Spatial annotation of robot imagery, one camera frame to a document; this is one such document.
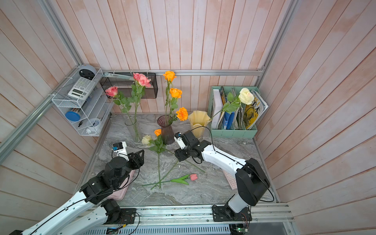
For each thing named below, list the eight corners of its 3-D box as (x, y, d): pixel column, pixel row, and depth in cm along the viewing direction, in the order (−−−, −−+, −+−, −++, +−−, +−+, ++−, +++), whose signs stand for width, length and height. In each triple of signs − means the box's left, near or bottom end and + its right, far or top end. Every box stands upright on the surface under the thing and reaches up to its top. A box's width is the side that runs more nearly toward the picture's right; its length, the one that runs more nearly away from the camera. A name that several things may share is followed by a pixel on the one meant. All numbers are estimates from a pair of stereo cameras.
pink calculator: (232, 190, 83) (233, 189, 82) (222, 170, 91) (222, 169, 90) (238, 188, 84) (239, 187, 83) (228, 168, 92) (228, 167, 91)
